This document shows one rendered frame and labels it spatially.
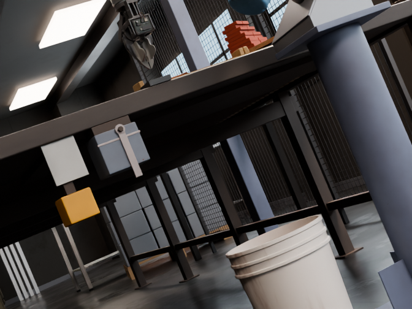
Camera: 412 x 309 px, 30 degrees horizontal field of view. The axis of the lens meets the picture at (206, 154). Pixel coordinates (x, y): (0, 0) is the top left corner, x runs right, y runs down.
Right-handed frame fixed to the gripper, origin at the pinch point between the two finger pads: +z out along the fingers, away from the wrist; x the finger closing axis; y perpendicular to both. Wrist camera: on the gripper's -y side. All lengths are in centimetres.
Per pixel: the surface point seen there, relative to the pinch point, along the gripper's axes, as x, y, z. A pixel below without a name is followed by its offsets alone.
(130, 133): -16.3, 5.3, 18.2
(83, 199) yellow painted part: -37.0, 5.3, 31.0
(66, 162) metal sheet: -36.5, 2.7, 19.5
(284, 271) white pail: 1, 27, 71
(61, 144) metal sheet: -35.9, 2.7, 14.1
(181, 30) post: 121, -193, -51
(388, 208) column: 40, 29, 68
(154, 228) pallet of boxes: 176, -501, 60
